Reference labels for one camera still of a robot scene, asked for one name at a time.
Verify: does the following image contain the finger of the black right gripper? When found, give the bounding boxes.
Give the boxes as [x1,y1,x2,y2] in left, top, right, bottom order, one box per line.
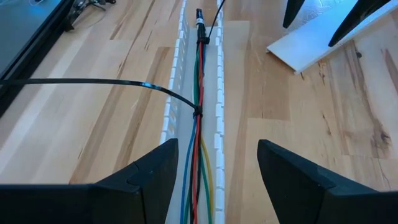
[328,0,391,47]
[282,0,306,29]

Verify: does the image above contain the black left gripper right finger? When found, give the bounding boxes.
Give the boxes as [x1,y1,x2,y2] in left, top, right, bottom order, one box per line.
[257,139,398,224]

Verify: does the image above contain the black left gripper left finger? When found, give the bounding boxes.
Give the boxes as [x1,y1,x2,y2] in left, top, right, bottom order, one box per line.
[0,138,180,224]

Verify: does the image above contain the white duct cover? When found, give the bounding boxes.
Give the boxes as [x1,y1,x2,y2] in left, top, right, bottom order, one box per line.
[266,0,398,75]

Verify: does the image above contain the black cable loop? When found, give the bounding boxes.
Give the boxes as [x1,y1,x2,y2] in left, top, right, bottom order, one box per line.
[196,0,225,45]

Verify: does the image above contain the black wire sleeve white label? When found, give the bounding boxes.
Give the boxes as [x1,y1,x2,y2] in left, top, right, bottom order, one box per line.
[195,7,206,41]

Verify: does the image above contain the bundle of thin wires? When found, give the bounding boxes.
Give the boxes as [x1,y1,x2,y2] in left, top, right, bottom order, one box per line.
[200,136,215,218]
[179,43,208,224]

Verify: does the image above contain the black wire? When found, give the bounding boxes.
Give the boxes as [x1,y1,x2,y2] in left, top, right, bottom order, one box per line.
[189,116,203,224]

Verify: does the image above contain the red wire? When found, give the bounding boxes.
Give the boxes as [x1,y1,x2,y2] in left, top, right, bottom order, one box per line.
[190,42,205,224]

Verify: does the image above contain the black zip tie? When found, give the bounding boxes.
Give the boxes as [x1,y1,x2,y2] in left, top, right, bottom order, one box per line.
[0,77,203,118]

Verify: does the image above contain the white slotted cable duct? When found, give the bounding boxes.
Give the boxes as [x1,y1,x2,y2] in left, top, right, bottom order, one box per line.
[160,0,226,224]

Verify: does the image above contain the black aluminium rig frame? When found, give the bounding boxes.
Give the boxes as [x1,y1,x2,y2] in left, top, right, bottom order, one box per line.
[0,0,76,118]

